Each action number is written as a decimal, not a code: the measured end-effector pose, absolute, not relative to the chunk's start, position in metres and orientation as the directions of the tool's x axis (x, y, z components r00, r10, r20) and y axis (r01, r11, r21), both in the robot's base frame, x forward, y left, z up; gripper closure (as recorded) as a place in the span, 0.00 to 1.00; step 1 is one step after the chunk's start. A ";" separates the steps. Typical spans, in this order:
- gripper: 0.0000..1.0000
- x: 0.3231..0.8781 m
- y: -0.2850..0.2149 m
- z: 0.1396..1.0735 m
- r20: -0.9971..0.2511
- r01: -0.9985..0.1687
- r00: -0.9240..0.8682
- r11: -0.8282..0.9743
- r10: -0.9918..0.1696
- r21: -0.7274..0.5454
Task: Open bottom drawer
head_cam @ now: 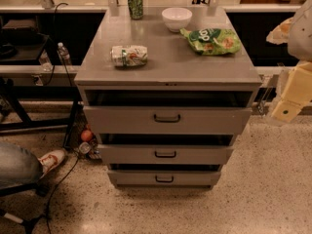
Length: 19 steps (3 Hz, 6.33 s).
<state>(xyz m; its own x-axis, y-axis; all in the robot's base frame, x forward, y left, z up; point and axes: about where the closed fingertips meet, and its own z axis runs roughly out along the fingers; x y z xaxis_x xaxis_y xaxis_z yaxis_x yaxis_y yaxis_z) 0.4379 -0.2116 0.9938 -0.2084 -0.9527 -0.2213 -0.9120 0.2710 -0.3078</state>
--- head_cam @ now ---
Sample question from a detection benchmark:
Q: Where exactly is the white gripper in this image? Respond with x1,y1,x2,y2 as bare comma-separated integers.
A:
271,61,312,123

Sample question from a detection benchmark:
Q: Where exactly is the grey bottom drawer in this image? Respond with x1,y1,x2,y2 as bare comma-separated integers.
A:
107,171,221,187

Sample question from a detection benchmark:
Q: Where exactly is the grey drawer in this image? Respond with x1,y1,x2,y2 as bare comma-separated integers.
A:
107,171,221,187
84,106,251,135
98,144,233,165

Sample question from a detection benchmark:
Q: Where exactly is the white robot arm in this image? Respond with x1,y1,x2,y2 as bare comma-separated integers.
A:
266,0,312,125

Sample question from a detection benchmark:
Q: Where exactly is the grey drawer cabinet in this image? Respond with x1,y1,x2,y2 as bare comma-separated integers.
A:
74,5,263,190

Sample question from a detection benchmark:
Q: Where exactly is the grey middle drawer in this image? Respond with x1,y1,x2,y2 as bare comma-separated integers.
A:
98,144,233,165

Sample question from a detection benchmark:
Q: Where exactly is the grey top drawer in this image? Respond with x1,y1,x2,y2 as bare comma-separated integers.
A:
84,106,251,135

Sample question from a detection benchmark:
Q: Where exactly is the green chip bag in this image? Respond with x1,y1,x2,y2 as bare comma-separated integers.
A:
179,28,241,56

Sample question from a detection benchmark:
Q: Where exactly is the white bowl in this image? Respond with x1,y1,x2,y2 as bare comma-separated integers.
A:
162,8,192,32

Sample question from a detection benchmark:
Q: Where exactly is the lying white soda can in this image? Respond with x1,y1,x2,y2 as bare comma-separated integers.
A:
110,45,147,67

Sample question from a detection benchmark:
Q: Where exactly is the upright green soda can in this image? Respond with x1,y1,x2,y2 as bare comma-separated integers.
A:
128,0,143,20

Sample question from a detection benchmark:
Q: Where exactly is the orange ball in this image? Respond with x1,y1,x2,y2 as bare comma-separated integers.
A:
80,130,94,142

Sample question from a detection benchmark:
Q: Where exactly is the clear water bottle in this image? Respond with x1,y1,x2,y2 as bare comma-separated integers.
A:
58,42,72,67

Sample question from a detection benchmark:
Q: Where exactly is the white orange sneaker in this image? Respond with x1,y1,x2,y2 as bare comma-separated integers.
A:
38,149,66,177

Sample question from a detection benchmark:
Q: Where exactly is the black office chair base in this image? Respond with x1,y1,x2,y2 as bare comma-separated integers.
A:
0,182,50,234

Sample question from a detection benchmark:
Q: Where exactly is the blue jeans leg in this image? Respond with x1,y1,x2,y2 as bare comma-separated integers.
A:
0,142,43,188

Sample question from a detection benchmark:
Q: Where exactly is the black floor cable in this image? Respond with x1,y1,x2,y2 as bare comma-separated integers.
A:
44,154,81,234

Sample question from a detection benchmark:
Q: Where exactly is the black table frame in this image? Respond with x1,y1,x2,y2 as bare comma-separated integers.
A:
0,32,82,149

